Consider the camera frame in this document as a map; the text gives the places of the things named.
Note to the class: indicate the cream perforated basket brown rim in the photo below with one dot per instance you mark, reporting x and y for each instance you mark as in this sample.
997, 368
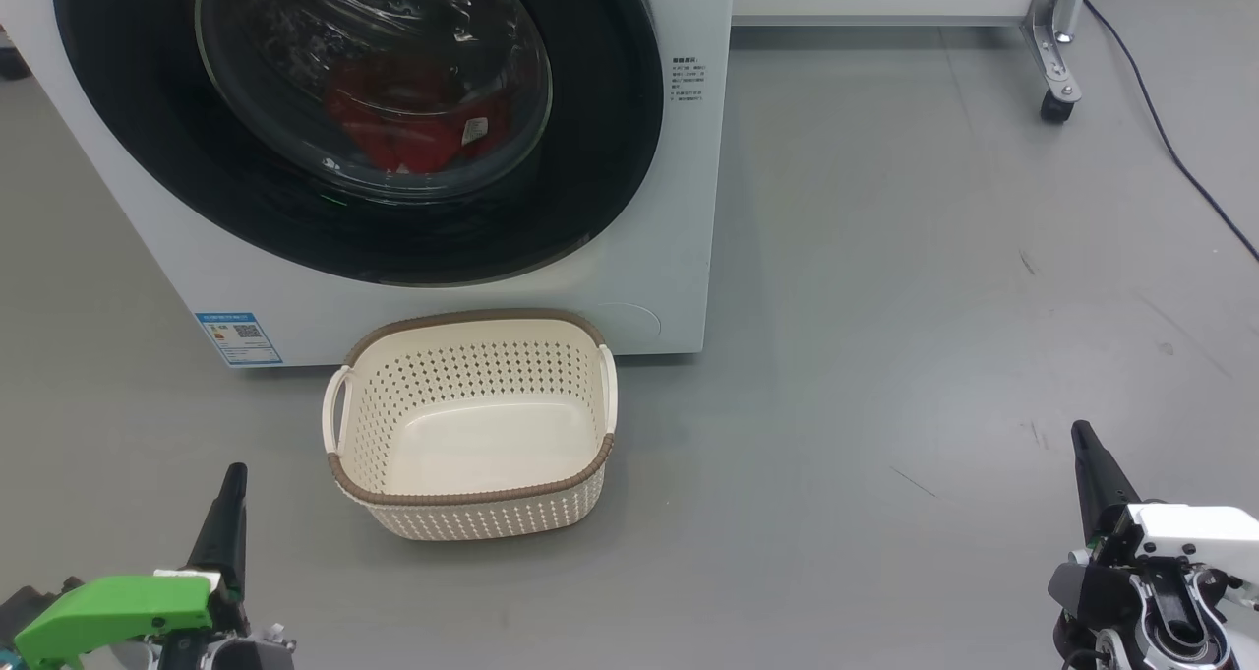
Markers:
472, 444

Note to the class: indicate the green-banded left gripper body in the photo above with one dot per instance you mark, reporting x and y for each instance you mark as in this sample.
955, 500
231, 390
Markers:
108, 611

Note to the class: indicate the red garment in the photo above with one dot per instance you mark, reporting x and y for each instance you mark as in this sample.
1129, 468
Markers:
393, 129

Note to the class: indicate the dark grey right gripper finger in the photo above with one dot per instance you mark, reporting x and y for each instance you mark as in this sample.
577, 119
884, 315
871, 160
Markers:
1097, 478

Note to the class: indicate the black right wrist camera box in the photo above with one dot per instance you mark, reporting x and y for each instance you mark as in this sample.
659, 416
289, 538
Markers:
1092, 596

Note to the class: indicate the glass washing machine door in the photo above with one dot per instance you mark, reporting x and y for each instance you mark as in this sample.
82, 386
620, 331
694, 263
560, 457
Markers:
600, 158

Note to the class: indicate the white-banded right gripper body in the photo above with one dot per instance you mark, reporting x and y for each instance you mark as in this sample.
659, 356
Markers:
1200, 552

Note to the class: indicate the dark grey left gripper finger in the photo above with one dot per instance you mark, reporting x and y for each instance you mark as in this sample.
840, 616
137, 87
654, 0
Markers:
224, 542

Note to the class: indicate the white front-load washing machine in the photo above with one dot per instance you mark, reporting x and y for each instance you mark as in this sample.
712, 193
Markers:
679, 208

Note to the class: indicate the blue energy label sticker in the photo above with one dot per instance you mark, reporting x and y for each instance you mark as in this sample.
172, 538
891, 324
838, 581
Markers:
238, 337

